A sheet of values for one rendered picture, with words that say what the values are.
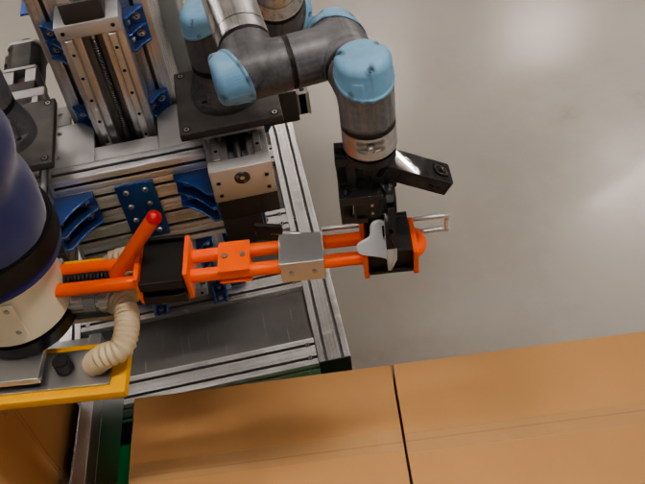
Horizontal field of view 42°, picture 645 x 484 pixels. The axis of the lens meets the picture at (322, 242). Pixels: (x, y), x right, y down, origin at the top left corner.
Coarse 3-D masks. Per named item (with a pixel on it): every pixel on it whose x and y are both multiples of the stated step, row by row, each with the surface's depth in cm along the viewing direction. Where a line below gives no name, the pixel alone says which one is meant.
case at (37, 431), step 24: (24, 408) 164; (48, 408) 176; (72, 408) 190; (0, 432) 152; (24, 432) 163; (48, 432) 175; (72, 432) 188; (0, 456) 151; (24, 456) 161; (48, 456) 173; (0, 480) 150; (24, 480) 160; (48, 480) 171
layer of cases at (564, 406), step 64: (256, 384) 195; (320, 384) 193; (384, 384) 191; (448, 384) 190; (512, 384) 188; (576, 384) 186; (640, 384) 185; (192, 448) 186; (256, 448) 184; (320, 448) 182; (384, 448) 181; (448, 448) 179; (512, 448) 178; (576, 448) 176; (640, 448) 175
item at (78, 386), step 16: (48, 352) 138; (64, 352) 137; (80, 352) 137; (48, 368) 136; (64, 368) 133; (80, 368) 135; (112, 368) 135; (128, 368) 135; (32, 384) 134; (48, 384) 133; (64, 384) 133; (80, 384) 133; (96, 384) 133; (112, 384) 133; (128, 384) 134; (0, 400) 133; (16, 400) 133; (32, 400) 132; (48, 400) 133; (64, 400) 133; (80, 400) 133
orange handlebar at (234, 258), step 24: (240, 240) 134; (336, 240) 132; (360, 240) 132; (72, 264) 134; (96, 264) 134; (240, 264) 130; (264, 264) 130; (336, 264) 130; (360, 264) 130; (72, 288) 131; (96, 288) 131; (120, 288) 131
